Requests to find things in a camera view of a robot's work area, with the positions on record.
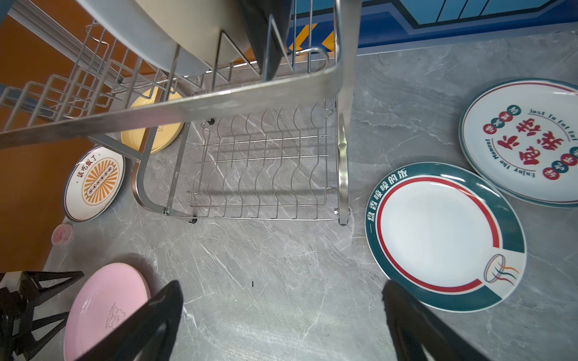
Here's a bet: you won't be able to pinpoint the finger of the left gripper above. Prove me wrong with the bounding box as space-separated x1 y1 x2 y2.
1 271 84 360

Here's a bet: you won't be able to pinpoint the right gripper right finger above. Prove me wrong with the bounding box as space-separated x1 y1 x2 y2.
382 280 488 360

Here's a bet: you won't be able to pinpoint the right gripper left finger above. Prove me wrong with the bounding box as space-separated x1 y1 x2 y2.
80 280 184 360

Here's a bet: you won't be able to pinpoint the pink round plate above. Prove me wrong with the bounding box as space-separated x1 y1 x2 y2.
63 263 151 360

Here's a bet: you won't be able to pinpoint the white plate green red rim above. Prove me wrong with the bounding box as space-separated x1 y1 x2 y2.
364 162 528 313

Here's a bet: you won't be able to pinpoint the chrome two-tier dish rack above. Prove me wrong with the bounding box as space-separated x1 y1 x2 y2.
1 1 362 225

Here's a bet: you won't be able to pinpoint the white plate red characters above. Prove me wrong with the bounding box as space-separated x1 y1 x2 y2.
458 78 577 208

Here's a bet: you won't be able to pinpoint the white plate green cloud outline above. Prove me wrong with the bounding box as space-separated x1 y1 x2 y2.
78 0 209 76

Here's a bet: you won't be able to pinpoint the black square floral plate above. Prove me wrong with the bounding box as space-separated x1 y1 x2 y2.
237 0 294 81

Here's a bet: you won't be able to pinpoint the cream round plate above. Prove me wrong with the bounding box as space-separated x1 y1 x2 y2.
138 0 250 65

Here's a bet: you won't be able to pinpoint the white plate orange sunburst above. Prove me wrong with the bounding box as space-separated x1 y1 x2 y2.
63 146 126 223

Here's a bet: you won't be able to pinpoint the yellow round plate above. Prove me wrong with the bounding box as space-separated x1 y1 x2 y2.
120 86 185 155

